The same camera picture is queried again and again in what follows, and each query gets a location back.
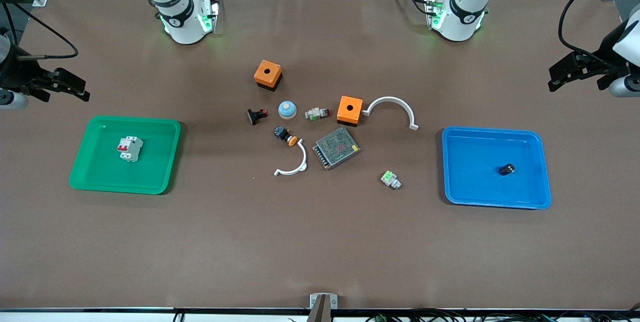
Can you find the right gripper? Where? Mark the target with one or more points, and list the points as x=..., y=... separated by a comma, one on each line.
x=21, y=76

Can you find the white red circuit breaker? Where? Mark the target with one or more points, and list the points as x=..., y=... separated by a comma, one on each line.
x=130, y=149

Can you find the white green red indicator switch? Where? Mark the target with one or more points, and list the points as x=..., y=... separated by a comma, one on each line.
x=316, y=114

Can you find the metal mesh power supply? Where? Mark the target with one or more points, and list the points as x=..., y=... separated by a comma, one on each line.
x=336, y=148

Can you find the green white contact block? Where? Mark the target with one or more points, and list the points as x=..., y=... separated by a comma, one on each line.
x=390, y=179

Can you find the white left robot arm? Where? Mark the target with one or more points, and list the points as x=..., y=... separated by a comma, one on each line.
x=460, y=25

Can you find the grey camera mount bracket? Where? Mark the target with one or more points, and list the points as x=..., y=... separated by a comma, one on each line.
x=323, y=304

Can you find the orange button box upper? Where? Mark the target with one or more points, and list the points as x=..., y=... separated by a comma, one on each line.
x=267, y=73

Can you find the brown table mat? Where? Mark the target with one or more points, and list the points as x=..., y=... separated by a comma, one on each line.
x=320, y=242

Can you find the green plastic tray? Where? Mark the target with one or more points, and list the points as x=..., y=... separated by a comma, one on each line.
x=105, y=177

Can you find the large white arc clamp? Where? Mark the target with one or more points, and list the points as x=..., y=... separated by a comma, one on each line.
x=395, y=99

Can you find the orange button box black base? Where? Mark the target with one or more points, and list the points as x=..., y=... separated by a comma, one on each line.
x=350, y=110

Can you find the black orange emergency stop button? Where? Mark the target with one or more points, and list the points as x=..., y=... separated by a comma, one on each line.
x=284, y=135

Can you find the blue dome push button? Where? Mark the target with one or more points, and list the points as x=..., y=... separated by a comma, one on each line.
x=287, y=110

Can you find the small white arc clamp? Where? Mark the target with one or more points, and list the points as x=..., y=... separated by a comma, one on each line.
x=303, y=160

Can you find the blue plastic tray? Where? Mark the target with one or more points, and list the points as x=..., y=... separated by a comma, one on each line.
x=475, y=172

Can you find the black cylindrical capacitor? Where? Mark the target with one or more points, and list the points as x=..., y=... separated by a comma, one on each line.
x=507, y=169

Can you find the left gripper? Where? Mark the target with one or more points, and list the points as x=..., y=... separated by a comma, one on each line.
x=596, y=68

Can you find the black red switch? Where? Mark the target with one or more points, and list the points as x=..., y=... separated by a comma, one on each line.
x=256, y=116

